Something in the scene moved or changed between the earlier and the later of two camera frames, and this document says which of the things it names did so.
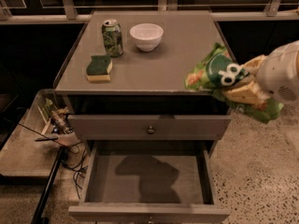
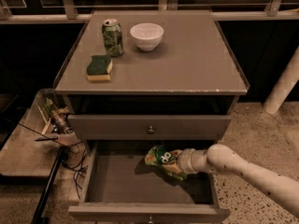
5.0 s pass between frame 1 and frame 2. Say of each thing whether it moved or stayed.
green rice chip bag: moved
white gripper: moved
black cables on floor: stayed
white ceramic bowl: stayed
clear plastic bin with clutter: stayed
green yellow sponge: stayed
